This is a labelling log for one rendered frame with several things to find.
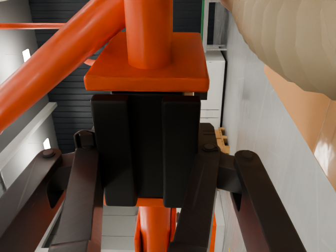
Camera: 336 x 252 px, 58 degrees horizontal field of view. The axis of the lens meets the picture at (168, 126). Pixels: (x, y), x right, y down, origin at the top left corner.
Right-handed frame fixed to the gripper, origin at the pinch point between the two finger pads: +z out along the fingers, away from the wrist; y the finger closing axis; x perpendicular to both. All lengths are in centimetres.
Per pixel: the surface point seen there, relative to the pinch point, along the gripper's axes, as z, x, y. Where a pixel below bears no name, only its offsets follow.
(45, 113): 945, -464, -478
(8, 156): 671, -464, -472
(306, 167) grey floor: 214, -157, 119
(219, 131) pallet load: 650, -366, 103
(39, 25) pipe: 815, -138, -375
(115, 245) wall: 760, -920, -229
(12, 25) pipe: 814, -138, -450
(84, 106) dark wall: 1044, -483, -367
